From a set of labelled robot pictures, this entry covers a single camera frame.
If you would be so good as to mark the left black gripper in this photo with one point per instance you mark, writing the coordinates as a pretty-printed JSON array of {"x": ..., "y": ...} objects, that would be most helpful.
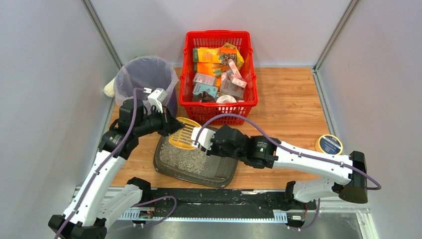
[{"x": 167, "y": 120}]

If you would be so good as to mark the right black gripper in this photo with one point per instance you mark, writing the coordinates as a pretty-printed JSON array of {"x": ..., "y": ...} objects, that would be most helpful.
[{"x": 217, "y": 144}]

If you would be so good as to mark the yellow litter scoop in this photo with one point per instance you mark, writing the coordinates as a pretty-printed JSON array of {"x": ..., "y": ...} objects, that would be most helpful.
[{"x": 182, "y": 138}]

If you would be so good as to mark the grey litter box tray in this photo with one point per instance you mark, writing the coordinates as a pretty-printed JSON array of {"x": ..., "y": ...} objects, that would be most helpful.
[{"x": 193, "y": 165}]

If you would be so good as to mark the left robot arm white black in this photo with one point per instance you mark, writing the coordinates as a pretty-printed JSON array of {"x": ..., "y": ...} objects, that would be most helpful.
[{"x": 87, "y": 217}]

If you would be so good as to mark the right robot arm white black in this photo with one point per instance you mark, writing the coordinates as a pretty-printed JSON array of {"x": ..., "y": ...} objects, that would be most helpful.
[{"x": 339, "y": 175}]

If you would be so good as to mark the teal sponge box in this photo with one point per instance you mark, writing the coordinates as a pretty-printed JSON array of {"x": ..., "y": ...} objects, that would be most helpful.
[{"x": 200, "y": 87}]

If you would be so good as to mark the grey pink box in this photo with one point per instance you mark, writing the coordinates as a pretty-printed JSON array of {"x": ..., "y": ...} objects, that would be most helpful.
[{"x": 204, "y": 79}]

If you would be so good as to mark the orange box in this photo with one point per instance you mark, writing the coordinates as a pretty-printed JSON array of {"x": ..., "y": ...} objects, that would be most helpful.
[
  {"x": 212, "y": 69},
  {"x": 206, "y": 55}
]

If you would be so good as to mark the orange box top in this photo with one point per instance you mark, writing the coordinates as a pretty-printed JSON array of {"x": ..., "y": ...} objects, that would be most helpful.
[{"x": 206, "y": 55}]

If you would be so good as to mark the dark brown cloth in basket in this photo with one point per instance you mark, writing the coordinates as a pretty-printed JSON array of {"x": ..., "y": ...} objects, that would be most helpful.
[{"x": 203, "y": 97}]

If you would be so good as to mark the white tape roll in basket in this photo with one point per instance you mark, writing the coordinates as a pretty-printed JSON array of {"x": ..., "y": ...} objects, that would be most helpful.
[{"x": 226, "y": 99}]

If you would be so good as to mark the purple trash bin with bag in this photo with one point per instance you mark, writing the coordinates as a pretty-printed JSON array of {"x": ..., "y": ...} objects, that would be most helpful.
[{"x": 144, "y": 72}]

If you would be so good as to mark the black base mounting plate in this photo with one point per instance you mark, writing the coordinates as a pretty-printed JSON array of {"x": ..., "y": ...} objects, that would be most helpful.
[{"x": 224, "y": 205}]

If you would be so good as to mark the yellow snack bag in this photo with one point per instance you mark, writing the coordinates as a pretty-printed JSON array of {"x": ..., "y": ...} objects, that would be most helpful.
[{"x": 238, "y": 58}]

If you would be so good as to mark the yellow tape roll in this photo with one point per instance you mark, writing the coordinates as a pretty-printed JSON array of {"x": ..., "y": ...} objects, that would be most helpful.
[{"x": 329, "y": 144}]

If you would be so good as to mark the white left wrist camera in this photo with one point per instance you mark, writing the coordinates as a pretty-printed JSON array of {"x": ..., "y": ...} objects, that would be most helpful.
[{"x": 156, "y": 99}]

